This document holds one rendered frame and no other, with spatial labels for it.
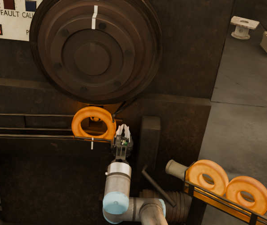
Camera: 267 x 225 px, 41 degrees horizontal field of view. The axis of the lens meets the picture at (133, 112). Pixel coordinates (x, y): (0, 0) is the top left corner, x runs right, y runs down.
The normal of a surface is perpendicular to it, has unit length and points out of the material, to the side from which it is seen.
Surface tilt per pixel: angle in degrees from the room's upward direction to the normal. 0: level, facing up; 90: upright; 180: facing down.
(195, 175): 90
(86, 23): 90
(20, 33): 90
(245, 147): 0
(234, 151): 0
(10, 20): 90
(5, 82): 0
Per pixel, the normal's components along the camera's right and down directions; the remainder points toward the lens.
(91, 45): -0.04, 0.55
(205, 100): 0.09, -0.83
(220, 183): -0.60, 0.40
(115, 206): -0.06, 0.72
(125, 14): 0.53, -0.33
